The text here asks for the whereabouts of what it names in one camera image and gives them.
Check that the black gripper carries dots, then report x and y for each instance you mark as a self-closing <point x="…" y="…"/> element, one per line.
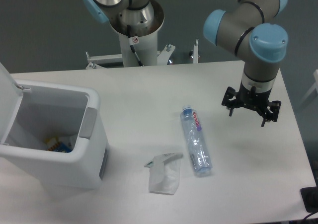
<point x="252" y="100"/>

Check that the white push-button trash can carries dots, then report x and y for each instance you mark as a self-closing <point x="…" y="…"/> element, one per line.
<point x="54" y="132"/>

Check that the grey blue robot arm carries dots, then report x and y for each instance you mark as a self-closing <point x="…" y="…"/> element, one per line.
<point x="247" y="33"/>

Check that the colourful trash inside bin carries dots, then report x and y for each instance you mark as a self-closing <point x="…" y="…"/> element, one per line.
<point x="53" y="144"/>

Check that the clear plastic water bottle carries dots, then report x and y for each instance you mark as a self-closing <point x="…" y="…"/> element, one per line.
<point x="197" y="148"/>

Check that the black device at edge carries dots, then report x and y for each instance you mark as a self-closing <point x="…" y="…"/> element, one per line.
<point x="310" y="198"/>

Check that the white frame at right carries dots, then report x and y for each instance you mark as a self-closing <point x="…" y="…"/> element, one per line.
<point x="311" y="93"/>

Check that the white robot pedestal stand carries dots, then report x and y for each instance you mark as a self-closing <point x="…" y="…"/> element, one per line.
<point x="137" y="31"/>

